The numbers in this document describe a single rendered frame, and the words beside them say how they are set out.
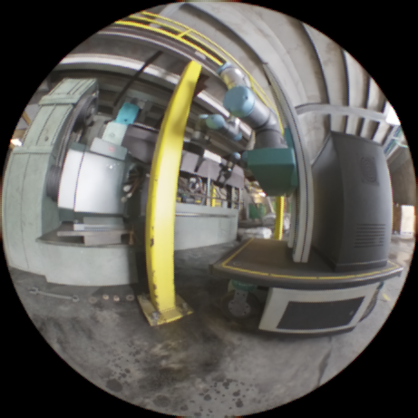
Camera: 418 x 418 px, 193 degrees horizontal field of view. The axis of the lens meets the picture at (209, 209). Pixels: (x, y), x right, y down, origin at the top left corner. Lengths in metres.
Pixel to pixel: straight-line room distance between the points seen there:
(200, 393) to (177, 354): 0.18
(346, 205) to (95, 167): 1.11
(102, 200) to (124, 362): 0.75
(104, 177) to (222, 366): 1.00
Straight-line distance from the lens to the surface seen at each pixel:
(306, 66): 6.02
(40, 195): 1.05
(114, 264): 0.85
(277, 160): 0.41
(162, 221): 0.48
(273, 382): 0.56
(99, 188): 0.78
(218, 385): 0.52
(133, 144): 1.57
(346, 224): 0.51
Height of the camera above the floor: 0.50
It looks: 2 degrees up
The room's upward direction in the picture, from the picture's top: 4 degrees clockwise
